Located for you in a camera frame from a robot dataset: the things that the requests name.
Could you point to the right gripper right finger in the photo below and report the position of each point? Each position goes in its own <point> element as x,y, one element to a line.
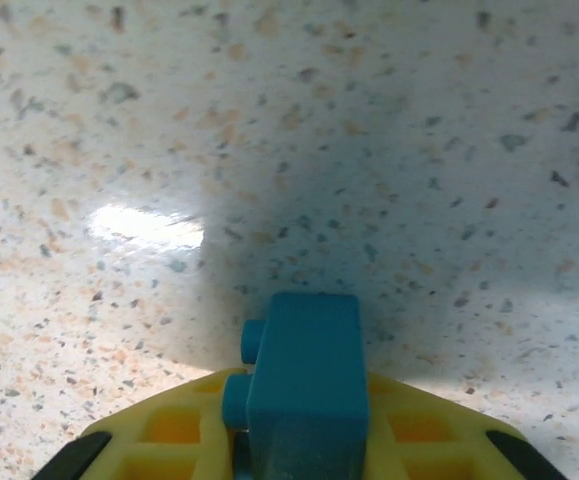
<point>469,440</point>

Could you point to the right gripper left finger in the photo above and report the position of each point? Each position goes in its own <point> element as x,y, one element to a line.
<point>119,442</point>

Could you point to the blue lego brick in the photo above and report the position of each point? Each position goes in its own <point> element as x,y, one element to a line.
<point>309,375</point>

